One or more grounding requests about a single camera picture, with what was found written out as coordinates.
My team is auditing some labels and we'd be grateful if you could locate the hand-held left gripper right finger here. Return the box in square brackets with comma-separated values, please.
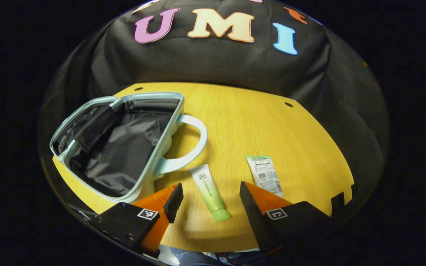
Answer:
[240, 181, 332, 257]

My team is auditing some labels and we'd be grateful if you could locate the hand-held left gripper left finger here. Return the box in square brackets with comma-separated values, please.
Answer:
[89, 183, 184, 258]

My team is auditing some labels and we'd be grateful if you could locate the green skin care tube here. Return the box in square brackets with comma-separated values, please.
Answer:
[190, 164, 231, 222]

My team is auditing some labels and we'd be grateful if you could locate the white skin care tube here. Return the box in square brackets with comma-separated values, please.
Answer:
[246, 155, 284, 198]

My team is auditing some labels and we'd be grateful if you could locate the light blue suitcase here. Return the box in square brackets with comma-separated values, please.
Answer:
[50, 92, 208, 204]

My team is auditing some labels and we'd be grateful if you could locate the person's blue clothing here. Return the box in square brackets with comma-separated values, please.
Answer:
[169, 247, 273, 266]

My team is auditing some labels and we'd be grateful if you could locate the black backdrop cloth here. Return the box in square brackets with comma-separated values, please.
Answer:
[39, 0, 389, 222]

